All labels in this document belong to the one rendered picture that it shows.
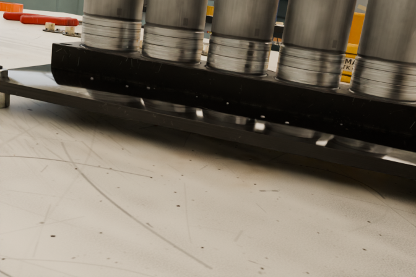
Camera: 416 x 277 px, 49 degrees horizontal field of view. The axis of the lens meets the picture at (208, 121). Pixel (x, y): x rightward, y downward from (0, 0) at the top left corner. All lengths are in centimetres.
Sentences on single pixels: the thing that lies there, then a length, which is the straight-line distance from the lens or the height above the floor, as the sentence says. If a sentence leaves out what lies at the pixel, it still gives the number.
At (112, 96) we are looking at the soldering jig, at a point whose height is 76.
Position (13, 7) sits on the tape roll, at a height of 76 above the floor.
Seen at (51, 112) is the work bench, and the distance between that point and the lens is 17.
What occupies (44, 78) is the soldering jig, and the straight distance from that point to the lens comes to 18.
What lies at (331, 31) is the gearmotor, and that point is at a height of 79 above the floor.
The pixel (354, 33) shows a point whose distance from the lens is 51.
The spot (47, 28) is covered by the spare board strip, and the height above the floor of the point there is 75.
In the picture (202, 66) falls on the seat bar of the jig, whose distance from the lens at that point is 18.
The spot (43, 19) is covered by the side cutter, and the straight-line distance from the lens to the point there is 56.
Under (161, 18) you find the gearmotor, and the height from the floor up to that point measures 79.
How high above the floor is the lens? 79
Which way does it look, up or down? 14 degrees down
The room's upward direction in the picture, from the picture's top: 8 degrees clockwise
